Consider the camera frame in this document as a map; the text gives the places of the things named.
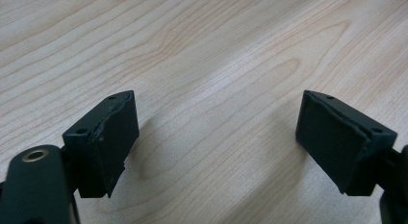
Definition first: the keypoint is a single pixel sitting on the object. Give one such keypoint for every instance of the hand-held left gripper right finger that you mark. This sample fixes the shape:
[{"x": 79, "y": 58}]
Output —
[{"x": 333, "y": 144}]

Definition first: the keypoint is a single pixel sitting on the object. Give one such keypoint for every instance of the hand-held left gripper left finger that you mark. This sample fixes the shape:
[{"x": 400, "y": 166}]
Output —
[{"x": 106, "y": 144}]

